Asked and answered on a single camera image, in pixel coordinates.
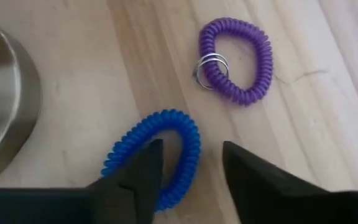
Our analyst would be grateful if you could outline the purple coil wristband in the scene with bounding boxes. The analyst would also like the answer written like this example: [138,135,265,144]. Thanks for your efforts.
[192,17,274,106]

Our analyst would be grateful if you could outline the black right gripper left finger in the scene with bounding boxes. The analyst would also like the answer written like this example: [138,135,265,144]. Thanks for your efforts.
[0,138,164,224]

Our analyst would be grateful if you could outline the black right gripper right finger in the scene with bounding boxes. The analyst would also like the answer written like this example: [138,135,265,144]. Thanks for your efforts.
[222,141,358,224]

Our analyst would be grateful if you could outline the brass lamp with white bulb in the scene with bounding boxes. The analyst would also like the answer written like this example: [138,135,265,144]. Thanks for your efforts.
[0,12,42,187]

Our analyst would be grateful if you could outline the blue coil wristband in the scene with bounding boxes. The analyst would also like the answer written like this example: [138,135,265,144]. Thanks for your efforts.
[100,108,201,213]

